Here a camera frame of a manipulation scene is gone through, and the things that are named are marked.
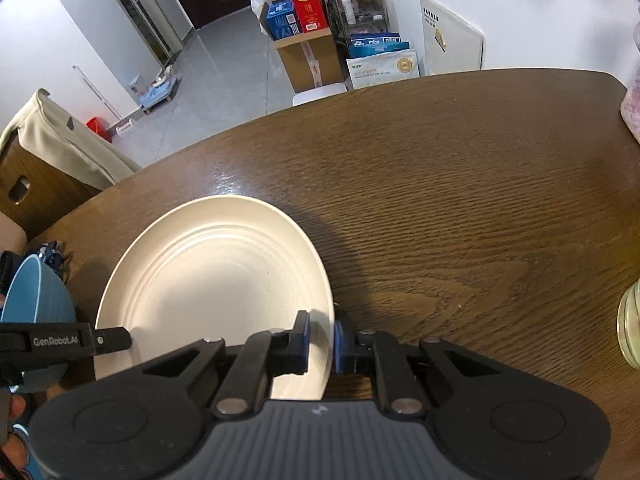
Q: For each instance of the white bag with gold emblem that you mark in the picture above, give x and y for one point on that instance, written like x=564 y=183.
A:
x=380 y=72

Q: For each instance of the blue and white package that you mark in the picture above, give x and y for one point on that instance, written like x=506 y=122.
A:
x=375 y=42

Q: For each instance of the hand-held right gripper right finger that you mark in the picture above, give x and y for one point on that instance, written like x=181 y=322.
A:
x=341 y=347

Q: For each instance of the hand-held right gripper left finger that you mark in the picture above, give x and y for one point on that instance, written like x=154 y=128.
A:
x=301 y=345

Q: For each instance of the blue carton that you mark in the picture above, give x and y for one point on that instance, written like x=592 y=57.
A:
x=282 y=20

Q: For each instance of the cream ribbed plate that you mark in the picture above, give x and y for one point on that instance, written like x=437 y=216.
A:
x=215 y=280

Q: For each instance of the wooden chair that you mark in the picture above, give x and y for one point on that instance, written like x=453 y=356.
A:
x=30 y=195

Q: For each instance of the red gift box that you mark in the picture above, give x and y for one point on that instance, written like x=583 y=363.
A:
x=307 y=5

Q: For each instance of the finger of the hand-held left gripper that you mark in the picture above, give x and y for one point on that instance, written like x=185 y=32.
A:
x=112 y=341

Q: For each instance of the blue ribbed bowl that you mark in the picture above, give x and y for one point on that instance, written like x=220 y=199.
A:
x=35 y=305

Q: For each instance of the person's left hand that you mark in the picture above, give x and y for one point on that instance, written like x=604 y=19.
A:
x=12 y=455

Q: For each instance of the glass jar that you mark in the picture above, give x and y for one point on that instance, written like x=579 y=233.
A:
x=631 y=325

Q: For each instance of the brown cardboard box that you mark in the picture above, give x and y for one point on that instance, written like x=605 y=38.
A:
x=305 y=60

